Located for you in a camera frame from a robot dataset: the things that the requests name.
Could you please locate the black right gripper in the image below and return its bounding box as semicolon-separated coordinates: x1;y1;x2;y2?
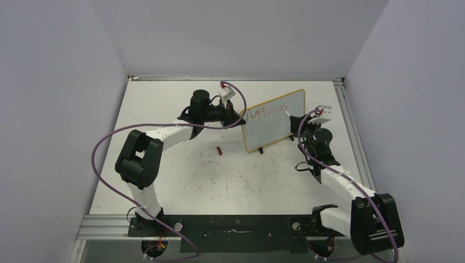
291;115;322;158

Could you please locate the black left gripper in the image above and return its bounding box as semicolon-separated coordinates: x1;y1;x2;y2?
201;99;246;129

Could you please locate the yellow-framed whiteboard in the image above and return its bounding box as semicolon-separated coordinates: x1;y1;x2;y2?
241;89;305;153

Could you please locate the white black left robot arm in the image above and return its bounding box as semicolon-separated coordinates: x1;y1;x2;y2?
115;88;246;236

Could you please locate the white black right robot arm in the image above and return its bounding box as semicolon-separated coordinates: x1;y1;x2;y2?
289;110;405;255

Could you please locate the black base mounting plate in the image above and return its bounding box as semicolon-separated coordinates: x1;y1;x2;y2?
127;214;346;255

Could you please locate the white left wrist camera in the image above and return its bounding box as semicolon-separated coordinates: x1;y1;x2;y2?
218;82;235;105

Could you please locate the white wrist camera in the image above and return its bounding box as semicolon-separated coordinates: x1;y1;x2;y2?
312;105;332;124
218;82;235;105

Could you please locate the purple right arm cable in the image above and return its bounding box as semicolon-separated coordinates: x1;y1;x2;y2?
297;108;400;263

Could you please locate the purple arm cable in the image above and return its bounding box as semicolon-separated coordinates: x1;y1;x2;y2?
297;108;400;263
90;80;248;262

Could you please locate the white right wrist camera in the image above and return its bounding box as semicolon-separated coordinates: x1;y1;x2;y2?
312;105;332;124

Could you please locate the aluminium right side rail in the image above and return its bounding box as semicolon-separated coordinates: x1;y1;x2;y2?
333;78;376;191

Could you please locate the aluminium rail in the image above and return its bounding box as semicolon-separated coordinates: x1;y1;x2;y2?
333;78;376;191
129;76;343;82

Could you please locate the aluminium back rail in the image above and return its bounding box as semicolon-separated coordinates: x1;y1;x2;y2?
129;76;343;82

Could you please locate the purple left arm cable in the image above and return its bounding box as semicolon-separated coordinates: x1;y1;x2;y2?
90;80;248;262

